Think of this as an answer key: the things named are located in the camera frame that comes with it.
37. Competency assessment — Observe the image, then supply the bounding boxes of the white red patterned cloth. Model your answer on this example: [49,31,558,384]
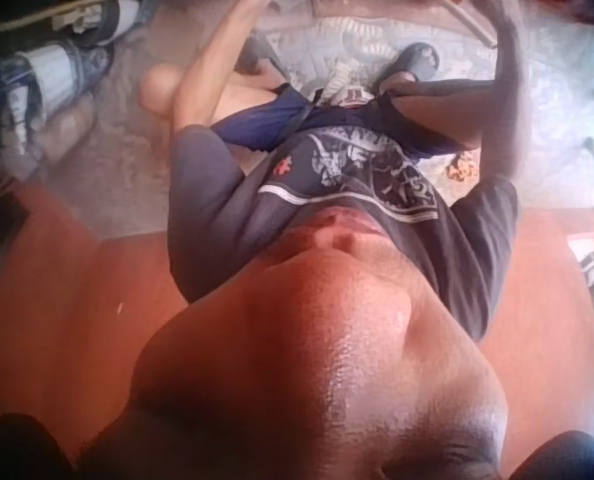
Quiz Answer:
[321,54,378,109]

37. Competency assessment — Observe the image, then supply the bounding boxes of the beige rolled bundle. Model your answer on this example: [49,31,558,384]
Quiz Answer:
[39,92,101,164]

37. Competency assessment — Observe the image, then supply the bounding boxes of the red wooden bench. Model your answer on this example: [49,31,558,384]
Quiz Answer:
[0,179,594,474]

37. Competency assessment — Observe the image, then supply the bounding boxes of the person's left hand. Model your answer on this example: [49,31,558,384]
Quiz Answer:
[230,0,277,20]

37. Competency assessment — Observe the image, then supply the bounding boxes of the thin wooden stick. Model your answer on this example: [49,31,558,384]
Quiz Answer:
[439,0,498,47]

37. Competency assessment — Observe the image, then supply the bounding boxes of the person's right hand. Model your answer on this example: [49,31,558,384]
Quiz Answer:
[491,0,527,47]

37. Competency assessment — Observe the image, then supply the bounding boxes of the person's legs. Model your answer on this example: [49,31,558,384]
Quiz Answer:
[139,37,488,161]

